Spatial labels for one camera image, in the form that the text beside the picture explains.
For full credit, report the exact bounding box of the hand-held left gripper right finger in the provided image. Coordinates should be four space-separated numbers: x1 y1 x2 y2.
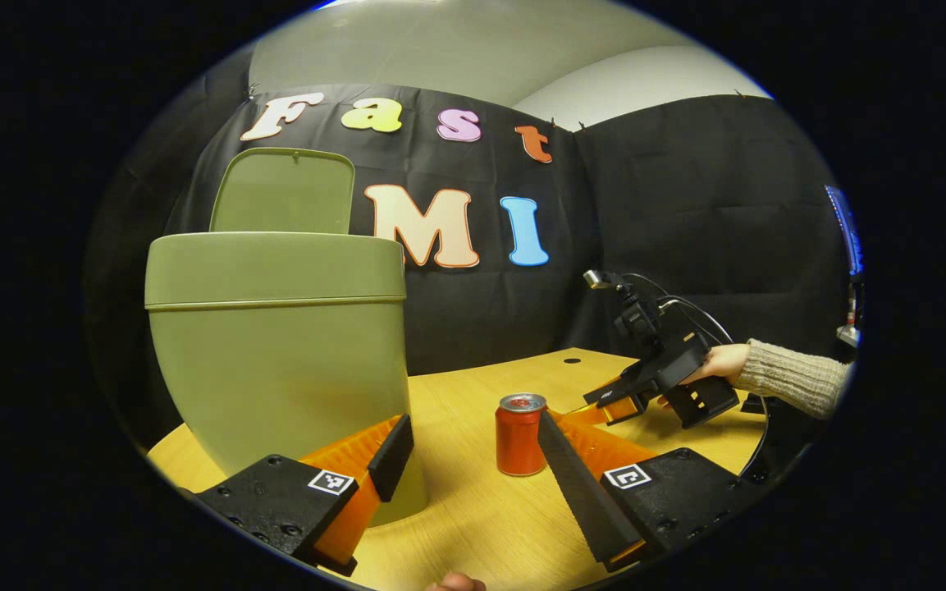
537 409 761 573

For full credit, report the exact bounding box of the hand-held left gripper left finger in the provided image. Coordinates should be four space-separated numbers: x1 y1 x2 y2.
194 413 416 577

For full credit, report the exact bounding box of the red pop can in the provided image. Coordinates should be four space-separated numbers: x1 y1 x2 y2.
495 393 548 477

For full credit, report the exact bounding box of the green desktop garbage bin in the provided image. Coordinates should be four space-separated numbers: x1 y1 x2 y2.
144 148 430 526

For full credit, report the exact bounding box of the wooden desktop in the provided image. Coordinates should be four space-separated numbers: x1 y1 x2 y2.
147 347 769 591

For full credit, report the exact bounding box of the black backdrop cloth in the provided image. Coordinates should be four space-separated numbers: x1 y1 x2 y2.
87 49 859 448

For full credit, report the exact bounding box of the grey metal stand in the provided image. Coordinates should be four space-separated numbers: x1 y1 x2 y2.
836 276 864 350

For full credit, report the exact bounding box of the black cable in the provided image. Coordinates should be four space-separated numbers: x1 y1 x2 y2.
620 273 771 481

